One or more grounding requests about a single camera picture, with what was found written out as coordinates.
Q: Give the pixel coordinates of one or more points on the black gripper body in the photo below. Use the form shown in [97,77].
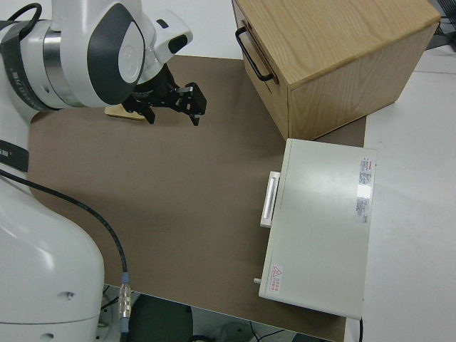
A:
[156,94]

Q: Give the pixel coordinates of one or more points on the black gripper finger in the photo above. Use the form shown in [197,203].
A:
[194,103]
[142,112]

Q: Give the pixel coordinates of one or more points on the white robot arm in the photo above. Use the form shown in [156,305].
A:
[35,249]

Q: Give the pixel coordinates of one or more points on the wooden mug rack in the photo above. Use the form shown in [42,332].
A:
[115,112]

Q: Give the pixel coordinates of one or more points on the brown table mat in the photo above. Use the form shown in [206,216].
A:
[160,196]

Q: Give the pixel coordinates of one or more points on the light wooden box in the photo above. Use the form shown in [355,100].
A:
[338,42]

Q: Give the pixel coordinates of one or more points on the white toaster oven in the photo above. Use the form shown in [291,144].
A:
[320,221]

